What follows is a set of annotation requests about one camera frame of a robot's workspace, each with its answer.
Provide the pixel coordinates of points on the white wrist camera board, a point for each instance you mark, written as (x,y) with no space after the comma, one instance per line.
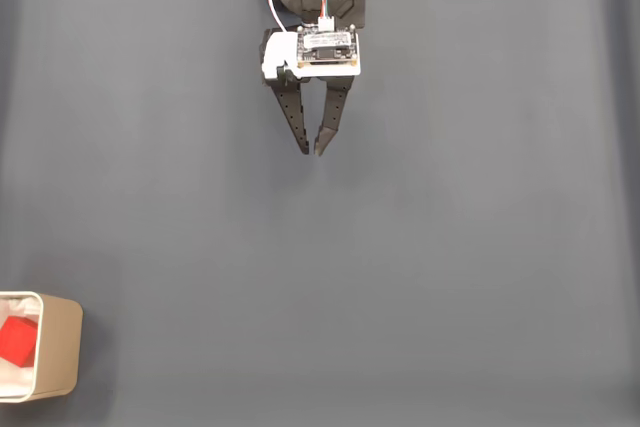
(325,49)

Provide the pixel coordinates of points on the red cube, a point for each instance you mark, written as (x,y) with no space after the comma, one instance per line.
(17,342)

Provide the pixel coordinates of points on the beige box with white rim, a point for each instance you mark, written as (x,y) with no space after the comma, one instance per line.
(60,347)

